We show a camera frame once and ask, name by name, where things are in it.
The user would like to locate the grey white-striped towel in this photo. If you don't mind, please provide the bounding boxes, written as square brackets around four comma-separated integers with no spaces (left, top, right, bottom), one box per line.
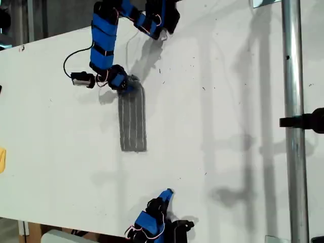
[117,74,148,153]

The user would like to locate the white box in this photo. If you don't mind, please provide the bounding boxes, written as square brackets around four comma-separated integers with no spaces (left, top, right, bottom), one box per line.
[40,229,100,243]

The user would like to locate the yellow object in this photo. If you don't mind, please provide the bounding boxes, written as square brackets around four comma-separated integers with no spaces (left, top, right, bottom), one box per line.
[0,147,7,174]

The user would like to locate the black clamp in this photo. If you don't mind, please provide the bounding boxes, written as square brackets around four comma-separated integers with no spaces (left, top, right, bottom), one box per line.
[279,107,324,135]

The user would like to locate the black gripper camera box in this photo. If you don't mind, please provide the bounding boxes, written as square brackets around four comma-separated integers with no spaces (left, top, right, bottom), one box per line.
[171,219,195,243]
[70,71,97,89]

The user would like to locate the black camera cable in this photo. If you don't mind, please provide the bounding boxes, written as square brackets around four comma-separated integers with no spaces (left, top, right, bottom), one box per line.
[63,45,95,78]

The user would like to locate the steel post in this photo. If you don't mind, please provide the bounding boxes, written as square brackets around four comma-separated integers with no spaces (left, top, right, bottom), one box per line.
[280,0,310,243]

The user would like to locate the metal bracket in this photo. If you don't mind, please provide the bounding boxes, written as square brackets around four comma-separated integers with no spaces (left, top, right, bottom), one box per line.
[249,0,280,9]

